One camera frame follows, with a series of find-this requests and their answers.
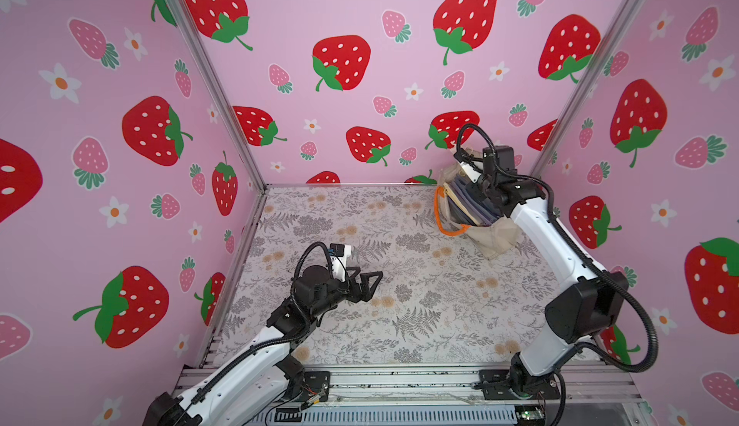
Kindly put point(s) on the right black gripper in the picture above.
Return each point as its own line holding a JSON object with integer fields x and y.
{"x": 485, "y": 196}

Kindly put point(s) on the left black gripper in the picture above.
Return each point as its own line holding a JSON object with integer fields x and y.
{"x": 362, "y": 293}

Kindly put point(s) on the cream trim pouch underneath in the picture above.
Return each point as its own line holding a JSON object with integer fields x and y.
{"x": 448, "y": 175}

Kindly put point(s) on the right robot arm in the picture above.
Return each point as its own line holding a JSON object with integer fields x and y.
{"x": 590, "y": 297}

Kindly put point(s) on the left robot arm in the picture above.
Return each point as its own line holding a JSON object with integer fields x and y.
{"x": 265, "y": 370}

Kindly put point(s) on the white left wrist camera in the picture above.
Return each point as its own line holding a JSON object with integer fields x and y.
{"x": 339, "y": 255}

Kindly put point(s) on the beige canvas bag orange handles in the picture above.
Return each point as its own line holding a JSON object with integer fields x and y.
{"x": 457, "y": 214}

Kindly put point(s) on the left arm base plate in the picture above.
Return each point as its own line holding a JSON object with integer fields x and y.
{"x": 311, "y": 387}

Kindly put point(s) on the aluminium front rail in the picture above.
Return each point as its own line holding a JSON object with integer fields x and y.
{"x": 434, "y": 394}

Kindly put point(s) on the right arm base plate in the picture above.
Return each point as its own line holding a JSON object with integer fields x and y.
{"x": 504, "y": 384}

